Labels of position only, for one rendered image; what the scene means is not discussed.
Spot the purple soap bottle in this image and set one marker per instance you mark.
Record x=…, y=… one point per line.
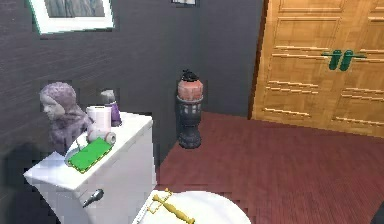
x=113, y=110

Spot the small white paper roll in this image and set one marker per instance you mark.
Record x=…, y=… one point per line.
x=103, y=136

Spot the white toilet paper roll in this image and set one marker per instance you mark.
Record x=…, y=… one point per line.
x=99, y=118

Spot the green flat book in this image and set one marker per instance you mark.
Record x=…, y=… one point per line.
x=89, y=155

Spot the grey bust statue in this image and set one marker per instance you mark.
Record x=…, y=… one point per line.
x=63, y=113

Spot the grey toilet flush lever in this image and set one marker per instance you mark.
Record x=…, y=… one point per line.
x=93, y=197

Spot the wooden room door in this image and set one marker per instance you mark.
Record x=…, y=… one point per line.
x=320, y=66

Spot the dark pedestal with pink pot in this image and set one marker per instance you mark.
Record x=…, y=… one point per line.
x=189, y=113

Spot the white framed wall picture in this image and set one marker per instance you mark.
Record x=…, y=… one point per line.
x=71, y=15

